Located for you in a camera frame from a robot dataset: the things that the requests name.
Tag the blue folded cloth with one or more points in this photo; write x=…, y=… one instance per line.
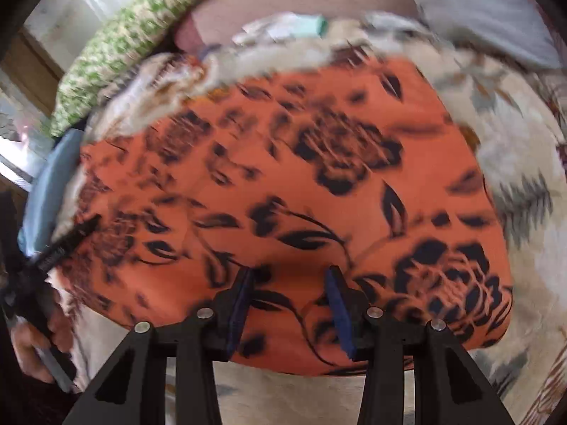
x=51, y=186

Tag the orange floral garment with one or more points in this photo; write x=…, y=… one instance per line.
x=283, y=177

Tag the grey pillow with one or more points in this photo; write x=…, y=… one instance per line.
x=483, y=13

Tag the white light-blue small cloth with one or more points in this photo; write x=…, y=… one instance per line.
x=274, y=29

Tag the dark wooden door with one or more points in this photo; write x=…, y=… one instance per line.
x=31, y=75

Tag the teal small cloth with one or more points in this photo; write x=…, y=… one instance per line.
x=318, y=24

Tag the green checked pillow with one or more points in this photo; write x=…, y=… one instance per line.
x=128, y=40

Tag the person's left hand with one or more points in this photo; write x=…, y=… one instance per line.
x=29, y=349

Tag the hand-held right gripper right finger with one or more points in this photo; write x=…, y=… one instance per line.
x=340, y=318

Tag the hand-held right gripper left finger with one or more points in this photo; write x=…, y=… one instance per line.
x=239, y=314

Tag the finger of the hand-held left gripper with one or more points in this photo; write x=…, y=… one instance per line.
x=66, y=243

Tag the leaf-print quilted blanket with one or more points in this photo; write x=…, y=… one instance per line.
x=522, y=177

